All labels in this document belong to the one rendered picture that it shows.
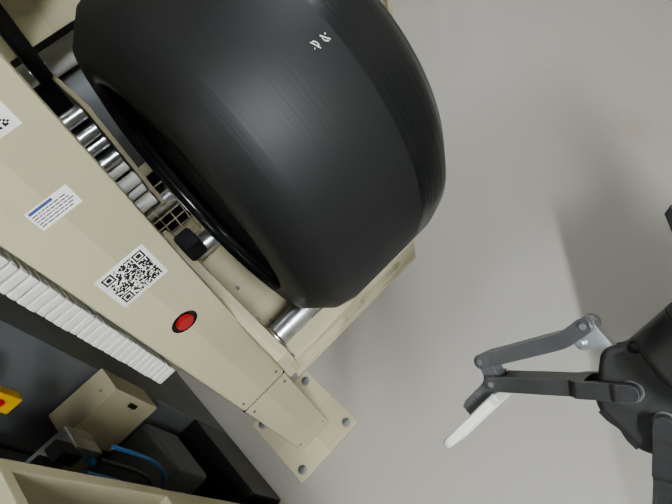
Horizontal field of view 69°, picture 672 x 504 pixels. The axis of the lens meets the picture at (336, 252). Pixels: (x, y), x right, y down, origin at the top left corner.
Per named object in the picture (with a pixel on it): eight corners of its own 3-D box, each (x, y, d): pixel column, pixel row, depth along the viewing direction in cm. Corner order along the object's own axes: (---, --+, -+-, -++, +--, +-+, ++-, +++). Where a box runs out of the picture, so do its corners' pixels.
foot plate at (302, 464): (302, 483, 163) (301, 483, 161) (252, 425, 175) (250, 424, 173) (358, 422, 169) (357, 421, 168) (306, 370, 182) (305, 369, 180)
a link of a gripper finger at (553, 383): (641, 407, 32) (638, 386, 32) (481, 393, 40) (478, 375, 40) (653, 392, 35) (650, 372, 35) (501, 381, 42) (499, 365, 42)
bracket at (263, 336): (290, 378, 93) (276, 362, 85) (176, 259, 112) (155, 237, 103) (303, 365, 94) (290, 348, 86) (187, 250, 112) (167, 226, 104)
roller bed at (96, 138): (95, 259, 109) (-7, 175, 84) (66, 224, 116) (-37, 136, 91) (165, 202, 114) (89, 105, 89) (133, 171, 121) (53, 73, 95)
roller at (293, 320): (284, 351, 93) (277, 343, 89) (268, 336, 95) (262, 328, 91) (406, 230, 102) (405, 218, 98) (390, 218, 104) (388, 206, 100)
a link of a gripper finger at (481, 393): (509, 379, 39) (482, 350, 41) (470, 416, 42) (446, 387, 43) (516, 374, 40) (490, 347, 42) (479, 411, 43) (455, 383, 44)
